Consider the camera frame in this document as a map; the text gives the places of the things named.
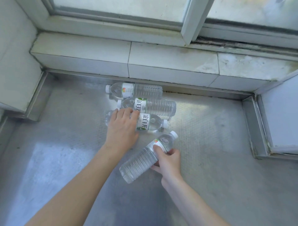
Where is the white framed sliding window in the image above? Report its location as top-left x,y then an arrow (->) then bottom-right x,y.
16,0 -> 298,51

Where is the person's right forearm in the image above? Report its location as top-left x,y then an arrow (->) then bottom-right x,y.
160,174 -> 231,226

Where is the person's right hand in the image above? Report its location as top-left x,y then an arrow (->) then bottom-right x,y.
150,144 -> 183,187

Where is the clear plastic water bottle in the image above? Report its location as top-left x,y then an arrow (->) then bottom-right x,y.
116,97 -> 177,117
119,130 -> 179,184
104,109 -> 169,133
105,82 -> 163,100

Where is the person's left forearm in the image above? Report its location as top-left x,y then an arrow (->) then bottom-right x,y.
25,145 -> 134,226

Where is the pink cabinet with steel top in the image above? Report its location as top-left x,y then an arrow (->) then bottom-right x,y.
0,70 -> 298,226

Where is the person's left hand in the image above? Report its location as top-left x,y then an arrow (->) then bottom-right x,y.
102,107 -> 141,154

